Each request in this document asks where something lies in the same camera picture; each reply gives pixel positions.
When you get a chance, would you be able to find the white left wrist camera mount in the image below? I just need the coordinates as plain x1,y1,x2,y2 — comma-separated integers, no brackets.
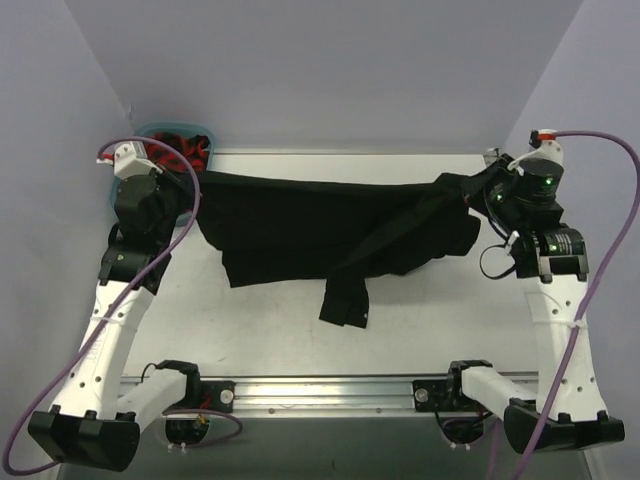
96,141,161,180

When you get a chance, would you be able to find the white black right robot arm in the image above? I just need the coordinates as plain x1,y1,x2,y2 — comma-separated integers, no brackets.
443,158,625,456

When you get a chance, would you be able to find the aluminium front rail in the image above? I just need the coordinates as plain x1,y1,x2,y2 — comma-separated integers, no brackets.
114,370,546,421

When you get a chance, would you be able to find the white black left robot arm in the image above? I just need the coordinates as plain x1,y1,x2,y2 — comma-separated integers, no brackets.
27,173,202,472

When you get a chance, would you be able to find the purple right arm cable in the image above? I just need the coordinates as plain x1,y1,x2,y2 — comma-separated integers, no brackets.
487,128,640,480

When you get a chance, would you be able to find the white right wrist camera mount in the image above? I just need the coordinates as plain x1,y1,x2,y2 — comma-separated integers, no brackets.
508,129,564,170

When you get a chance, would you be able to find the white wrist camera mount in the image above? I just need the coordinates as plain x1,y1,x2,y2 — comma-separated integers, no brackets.
508,129,564,170
96,141,161,180

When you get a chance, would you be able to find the red black plaid shirt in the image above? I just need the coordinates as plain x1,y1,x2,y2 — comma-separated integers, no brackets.
145,132,211,173

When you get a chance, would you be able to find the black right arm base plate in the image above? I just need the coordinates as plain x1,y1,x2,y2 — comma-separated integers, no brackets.
412,379,465,413

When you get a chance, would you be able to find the aluminium rail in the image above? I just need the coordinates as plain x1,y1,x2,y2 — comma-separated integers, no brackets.
114,370,546,421
483,147,504,167

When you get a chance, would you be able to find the aluminium right side rail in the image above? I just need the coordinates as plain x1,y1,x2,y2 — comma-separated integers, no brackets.
483,147,504,167

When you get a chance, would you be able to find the teal plastic basket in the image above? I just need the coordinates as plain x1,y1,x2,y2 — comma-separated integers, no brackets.
108,119,219,224

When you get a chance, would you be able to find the black long sleeve shirt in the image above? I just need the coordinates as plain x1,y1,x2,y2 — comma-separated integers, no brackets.
197,172,481,328

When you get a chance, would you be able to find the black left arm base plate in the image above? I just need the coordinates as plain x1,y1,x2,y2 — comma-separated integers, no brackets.
185,380,236,413

